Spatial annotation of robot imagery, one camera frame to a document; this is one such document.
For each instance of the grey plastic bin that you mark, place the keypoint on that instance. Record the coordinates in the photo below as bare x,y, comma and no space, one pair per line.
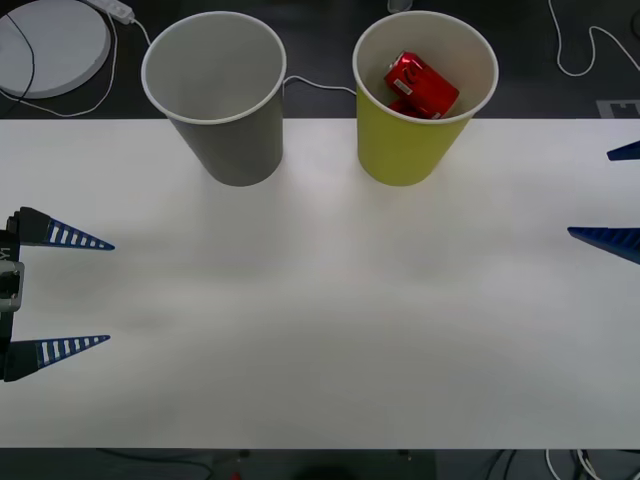
235,145

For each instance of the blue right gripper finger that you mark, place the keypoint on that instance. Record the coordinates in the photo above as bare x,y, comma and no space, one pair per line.
615,241
627,151

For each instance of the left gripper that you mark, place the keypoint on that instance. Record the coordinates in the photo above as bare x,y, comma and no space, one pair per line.
12,240

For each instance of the white round disc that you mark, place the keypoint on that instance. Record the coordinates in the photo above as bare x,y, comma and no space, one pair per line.
60,50

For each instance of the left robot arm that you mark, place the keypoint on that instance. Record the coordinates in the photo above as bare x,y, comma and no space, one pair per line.
12,299

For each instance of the white power strip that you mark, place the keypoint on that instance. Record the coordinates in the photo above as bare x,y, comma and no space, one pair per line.
116,9

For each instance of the yellow-green plastic bin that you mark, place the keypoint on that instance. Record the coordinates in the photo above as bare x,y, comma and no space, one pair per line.
400,150

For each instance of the small grey round object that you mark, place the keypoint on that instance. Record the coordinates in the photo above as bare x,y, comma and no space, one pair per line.
399,5

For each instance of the red drink can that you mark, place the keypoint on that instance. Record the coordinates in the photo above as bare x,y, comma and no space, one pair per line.
425,85
400,106

